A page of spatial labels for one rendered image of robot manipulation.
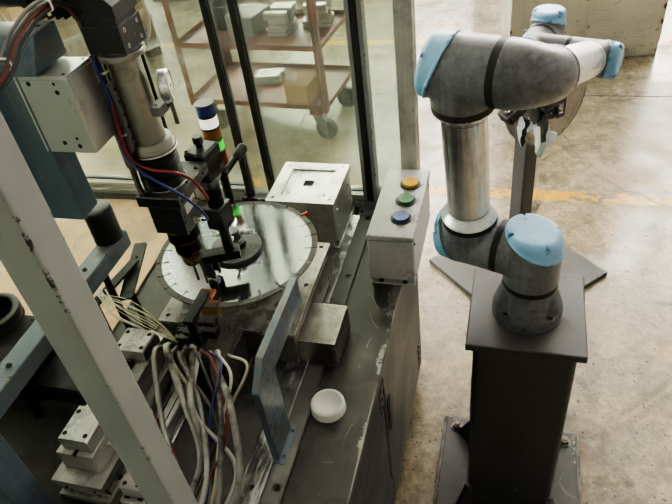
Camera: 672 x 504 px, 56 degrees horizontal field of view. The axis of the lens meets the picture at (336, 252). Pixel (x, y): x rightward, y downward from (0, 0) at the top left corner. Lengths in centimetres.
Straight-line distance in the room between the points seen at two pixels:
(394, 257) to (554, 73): 60
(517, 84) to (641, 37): 345
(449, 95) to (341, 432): 66
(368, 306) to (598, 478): 97
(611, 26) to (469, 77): 336
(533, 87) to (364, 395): 68
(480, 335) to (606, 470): 86
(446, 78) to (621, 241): 193
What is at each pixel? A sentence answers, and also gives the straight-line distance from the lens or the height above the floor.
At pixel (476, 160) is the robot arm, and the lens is 121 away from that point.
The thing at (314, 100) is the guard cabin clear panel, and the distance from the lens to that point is 167.
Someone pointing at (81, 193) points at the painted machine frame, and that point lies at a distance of 112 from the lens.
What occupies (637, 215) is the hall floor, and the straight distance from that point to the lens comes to 307.
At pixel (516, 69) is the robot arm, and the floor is 136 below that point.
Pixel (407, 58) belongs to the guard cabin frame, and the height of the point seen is 119.
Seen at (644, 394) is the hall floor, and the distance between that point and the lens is 236.
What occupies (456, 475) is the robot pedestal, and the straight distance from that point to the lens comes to 207.
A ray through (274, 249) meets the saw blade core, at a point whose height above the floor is 95.
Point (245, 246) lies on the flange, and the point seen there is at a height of 96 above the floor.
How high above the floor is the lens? 180
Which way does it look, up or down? 40 degrees down
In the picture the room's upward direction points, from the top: 9 degrees counter-clockwise
